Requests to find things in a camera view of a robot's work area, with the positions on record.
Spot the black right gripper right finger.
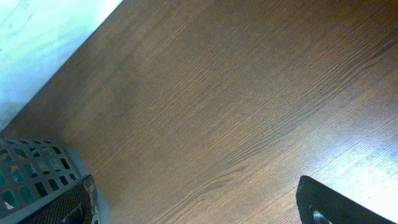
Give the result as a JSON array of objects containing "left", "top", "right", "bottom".
[{"left": 295, "top": 175, "right": 394, "bottom": 224}]

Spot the grey plastic lattice basket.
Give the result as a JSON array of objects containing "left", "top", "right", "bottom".
[{"left": 1, "top": 139, "right": 109, "bottom": 224}]

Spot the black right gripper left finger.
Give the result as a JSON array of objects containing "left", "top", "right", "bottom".
[{"left": 19, "top": 175, "right": 98, "bottom": 224}]

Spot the green Nescafe coffee bag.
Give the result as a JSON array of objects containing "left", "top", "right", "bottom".
[{"left": 1, "top": 146, "right": 69, "bottom": 213}]

